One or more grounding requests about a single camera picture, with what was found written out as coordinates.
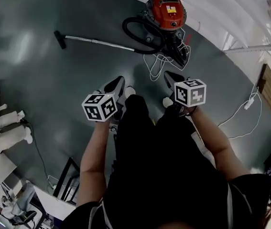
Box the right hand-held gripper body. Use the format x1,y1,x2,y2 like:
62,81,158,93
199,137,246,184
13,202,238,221
167,79,207,109

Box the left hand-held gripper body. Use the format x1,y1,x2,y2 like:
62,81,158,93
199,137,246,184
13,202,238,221
81,89,126,125

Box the black corrugated vacuum hose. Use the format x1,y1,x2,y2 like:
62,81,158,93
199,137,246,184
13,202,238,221
121,17,165,55

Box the metal vacuum wand with nozzle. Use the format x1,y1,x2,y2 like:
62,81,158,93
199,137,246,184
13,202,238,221
63,34,137,52

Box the black rectangular brush head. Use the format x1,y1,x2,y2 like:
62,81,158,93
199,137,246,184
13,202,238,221
53,30,67,50

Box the person's right forearm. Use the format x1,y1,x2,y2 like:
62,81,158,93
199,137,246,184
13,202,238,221
184,106,252,182

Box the person's left forearm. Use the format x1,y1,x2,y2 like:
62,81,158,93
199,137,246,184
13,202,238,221
76,122,109,208

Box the red and blue vacuum cleaner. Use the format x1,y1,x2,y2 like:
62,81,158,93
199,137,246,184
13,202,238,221
144,0,189,68

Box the white shoe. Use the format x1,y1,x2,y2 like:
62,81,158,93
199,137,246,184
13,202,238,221
125,85,136,97
162,97,174,108

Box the black wrist band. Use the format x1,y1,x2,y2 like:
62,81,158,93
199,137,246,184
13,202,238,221
179,107,196,117

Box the white power strip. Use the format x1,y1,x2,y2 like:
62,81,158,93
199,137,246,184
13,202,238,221
243,98,255,110

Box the person's black clothing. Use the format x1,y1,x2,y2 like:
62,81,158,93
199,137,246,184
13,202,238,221
61,94,271,229

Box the white metal shelving rack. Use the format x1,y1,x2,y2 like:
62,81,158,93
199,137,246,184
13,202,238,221
222,0,271,56

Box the white legged robot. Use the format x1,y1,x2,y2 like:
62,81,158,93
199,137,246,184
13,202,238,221
0,103,34,157

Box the black office chair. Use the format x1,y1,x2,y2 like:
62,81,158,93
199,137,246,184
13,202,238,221
11,210,38,228

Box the white vacuum power cable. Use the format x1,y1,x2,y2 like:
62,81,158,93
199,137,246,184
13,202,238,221
142,33,192,82

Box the white extension cable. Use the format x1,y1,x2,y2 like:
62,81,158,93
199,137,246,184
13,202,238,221
217,85,263,139

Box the thin black floor cable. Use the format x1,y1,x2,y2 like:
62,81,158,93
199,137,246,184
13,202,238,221
20,119,55,191

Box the black metal table frame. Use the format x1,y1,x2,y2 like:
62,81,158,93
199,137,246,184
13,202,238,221
53,157,80,204

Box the white shoulder strap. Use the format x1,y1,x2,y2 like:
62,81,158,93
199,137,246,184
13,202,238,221
227,182,251,229
88,200,108,229

